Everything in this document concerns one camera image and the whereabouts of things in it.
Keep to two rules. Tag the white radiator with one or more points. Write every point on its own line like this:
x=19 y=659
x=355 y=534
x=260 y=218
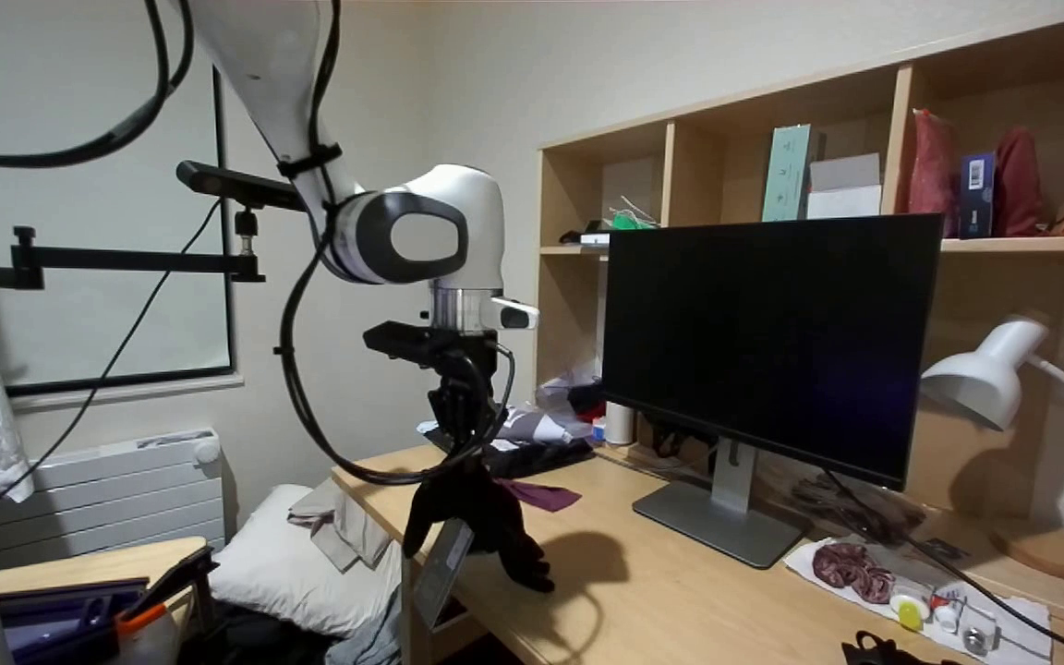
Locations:
x=112 y=500

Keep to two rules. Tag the folded black white clothes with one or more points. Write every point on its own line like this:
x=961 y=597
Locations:
x=544 y=444

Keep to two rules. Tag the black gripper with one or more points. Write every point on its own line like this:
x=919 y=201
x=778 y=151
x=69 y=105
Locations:
x=463 y=385

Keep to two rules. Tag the black computer monitor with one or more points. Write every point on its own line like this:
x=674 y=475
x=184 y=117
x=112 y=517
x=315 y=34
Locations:
x=767 y=334

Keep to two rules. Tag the red books on shelf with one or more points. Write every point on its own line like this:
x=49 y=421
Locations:
x=930 y=171

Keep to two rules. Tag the orange black hand tool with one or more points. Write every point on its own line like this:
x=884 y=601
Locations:
x=144 y=612

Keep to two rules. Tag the green white packet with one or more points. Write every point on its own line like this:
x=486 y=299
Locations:
x=628 y=214

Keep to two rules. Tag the black stereo camera bar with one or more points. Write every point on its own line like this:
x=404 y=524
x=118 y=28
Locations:
x=240 y=186

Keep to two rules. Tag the wooden shelf unit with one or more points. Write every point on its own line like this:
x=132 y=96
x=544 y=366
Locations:
x=900 y=150

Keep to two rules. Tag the grey folded cloth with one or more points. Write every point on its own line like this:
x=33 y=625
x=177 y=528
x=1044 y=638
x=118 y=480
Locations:
x=340 y=528

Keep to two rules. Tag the white box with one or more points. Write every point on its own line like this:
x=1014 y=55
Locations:
x=845 y=188

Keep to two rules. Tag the yellow green round item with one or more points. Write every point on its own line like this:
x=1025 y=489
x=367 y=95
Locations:
x=911 y=612

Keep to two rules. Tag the white cup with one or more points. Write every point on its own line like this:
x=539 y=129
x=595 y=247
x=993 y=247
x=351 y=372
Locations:
x=619 y=426

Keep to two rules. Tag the white pillow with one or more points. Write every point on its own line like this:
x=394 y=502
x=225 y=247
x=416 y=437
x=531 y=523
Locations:
x=273 y=565

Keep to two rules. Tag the silver metal clip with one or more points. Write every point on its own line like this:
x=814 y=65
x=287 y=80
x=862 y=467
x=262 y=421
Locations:
x=969 y=629

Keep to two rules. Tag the black gloves with tag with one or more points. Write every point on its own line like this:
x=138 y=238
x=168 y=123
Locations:
x=483 y=512

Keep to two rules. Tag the maroon pouch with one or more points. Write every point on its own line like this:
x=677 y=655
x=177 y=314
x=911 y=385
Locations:
x=1020 y=186

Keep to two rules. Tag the purple tool tray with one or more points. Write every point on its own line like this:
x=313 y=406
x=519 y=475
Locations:
x=58 y=623

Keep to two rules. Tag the black window frame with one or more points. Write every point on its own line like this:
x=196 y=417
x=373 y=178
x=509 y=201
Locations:
x=127 y=377

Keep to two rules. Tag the dark clothing pile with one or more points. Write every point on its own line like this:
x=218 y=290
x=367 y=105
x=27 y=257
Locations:
x=250 y=638

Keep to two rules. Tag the dark blue box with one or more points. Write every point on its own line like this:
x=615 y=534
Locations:
x=975 y=194

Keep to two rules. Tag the wooden side table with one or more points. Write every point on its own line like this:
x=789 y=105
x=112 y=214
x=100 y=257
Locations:
x=90 y=561

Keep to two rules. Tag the clear bag with red contents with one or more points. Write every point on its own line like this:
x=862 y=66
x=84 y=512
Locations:
x=847 y=561

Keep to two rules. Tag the teal book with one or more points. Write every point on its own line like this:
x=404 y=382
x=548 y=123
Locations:
x=783 y=171

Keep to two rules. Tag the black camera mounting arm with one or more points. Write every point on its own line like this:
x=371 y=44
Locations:
x=100 y=258

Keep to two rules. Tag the purple cloth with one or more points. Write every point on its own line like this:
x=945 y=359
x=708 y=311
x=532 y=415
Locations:
x=553 y=497

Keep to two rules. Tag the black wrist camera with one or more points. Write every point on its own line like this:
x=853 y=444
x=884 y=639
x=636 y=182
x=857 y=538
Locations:
x=416 y=342

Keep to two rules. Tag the white desk lamp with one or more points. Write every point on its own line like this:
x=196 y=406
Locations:
x=986 y=375

